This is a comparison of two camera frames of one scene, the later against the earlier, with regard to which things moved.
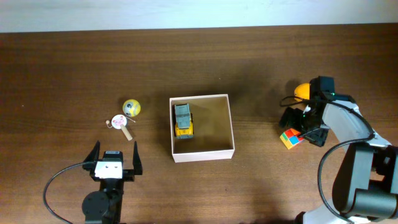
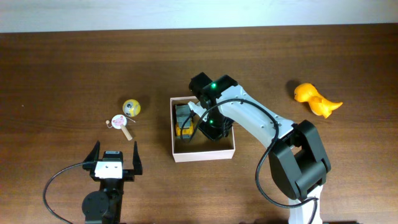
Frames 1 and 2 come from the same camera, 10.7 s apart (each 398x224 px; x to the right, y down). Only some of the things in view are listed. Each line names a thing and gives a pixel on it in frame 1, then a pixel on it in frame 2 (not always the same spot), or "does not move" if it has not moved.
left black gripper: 129,173 does not move
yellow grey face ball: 131,107 does not move
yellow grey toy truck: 183,121 does not move
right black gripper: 293,121 to 214,133
